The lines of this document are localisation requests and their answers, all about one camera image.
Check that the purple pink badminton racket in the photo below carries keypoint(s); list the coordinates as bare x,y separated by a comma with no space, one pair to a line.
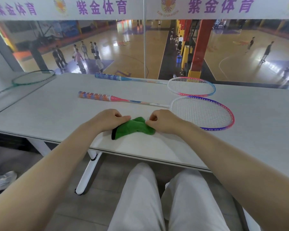
94,95

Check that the blue bin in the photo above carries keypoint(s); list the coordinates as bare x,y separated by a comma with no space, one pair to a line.
179,59

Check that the group of distant people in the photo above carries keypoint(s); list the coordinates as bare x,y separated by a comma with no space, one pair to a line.
78,56

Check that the person's white trousers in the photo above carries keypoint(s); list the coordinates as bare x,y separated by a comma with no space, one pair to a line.
139,202

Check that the pink blue badminton racket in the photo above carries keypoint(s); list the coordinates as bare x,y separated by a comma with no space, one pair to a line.
108,76

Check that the yellow padded post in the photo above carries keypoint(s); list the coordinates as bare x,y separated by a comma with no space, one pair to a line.
186,56

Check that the dark hoop post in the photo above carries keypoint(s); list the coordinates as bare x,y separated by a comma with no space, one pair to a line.
38,57

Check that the green black cleaning cloth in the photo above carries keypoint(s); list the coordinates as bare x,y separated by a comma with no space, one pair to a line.
132,128

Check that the white table leg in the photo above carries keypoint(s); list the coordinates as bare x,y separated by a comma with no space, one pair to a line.
89,173
39,146
251,223

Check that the green badminton racket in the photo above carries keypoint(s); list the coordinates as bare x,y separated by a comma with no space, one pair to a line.
33,77

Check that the white banner with purple print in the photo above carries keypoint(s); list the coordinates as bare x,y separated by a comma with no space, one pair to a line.
134,9

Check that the metal window mullion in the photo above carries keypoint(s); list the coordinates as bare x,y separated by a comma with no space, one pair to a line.
144,45

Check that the person's left forearm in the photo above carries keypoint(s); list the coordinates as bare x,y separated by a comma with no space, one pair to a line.
38,185

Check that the person's right hand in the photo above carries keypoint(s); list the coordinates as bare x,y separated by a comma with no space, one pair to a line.
165,122

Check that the person's right forearm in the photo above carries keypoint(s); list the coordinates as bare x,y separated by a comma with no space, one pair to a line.
245,170

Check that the red pillar with yellow base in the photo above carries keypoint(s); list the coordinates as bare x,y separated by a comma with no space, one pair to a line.
202,43

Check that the person's left hand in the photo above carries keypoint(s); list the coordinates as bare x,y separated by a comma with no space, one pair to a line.
108,120

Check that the white shoe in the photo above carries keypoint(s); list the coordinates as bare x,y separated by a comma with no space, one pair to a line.
1,181

